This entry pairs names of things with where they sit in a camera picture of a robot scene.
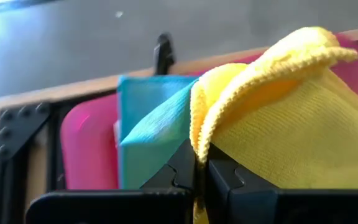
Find black table clamp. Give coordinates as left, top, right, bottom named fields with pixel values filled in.
left=153, top=32, right=176, bottom=76

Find yellow microfiber towel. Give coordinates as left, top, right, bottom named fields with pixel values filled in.
left=188, top=26, right=358, bottom=224

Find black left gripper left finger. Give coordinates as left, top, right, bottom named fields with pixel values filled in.
left=139, top=138, right=198, bottom=224

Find pink plastic bin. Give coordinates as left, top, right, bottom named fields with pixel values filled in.
left=60, top=32, right=358, bottom=190

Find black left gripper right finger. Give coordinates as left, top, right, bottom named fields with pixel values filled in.
left=204, top=142, right=280, bottom=224

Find teal microfiber towel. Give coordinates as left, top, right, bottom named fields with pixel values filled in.
left=116, top=74, right=198, bottom=190

